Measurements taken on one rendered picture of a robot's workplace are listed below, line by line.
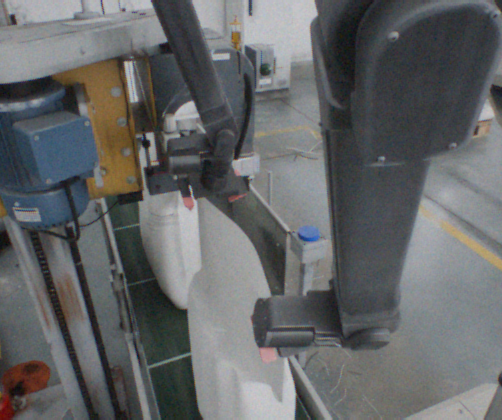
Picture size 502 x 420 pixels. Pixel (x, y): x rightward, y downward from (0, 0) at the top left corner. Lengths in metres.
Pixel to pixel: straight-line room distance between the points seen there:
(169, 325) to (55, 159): 0.99
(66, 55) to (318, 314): 0.57
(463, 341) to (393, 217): 2.00
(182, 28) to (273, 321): 0.44
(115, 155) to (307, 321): 0.69
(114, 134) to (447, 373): 1.64
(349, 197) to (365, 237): 0.06
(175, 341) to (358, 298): 1.22
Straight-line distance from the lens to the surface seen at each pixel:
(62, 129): 0.76
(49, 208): 0.87
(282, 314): 0.50
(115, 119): 1.03
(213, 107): 0.77
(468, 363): 2.19
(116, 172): 1.08
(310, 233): 1.22
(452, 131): 0.18
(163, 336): 1.61
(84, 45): 0.83
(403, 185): 0.26
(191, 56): 0.73
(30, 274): 1.27
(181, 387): 1.47
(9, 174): 0.86
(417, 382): 2.04
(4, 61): 0.77
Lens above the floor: 1.55
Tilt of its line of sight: 32 degrees down
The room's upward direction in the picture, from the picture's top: straight up
